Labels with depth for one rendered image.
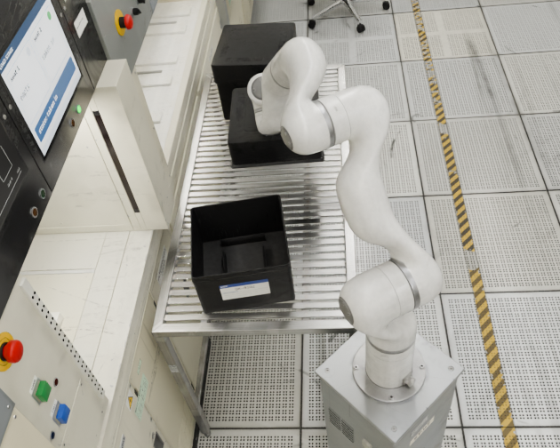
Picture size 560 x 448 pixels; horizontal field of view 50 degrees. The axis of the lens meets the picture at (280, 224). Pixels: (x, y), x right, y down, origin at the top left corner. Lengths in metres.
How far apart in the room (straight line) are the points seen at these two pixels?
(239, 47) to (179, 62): 0.36
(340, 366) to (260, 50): 1.22
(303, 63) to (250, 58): 1.02
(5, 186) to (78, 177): 0.66
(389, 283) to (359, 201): 0.19
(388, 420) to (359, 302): 0.42
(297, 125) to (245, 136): 0.68
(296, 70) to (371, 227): 0.35
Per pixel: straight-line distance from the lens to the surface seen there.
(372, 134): 1.23
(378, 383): 1.60
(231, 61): 2.27
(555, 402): 2.56
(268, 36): 2.38
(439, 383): 1.64
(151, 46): 2.76
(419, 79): 3.87
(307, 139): 1.18
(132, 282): 1.79
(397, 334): 1.39
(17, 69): 1.24
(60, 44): 1.42
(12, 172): 1.18
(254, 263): 1.86
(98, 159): 1.73
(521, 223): 3.05
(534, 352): 2.64
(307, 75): 1.24
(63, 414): 1.34
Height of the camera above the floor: 2.21
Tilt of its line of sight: 48 degrees down
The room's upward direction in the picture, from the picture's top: 9 degrees counter-clockwise
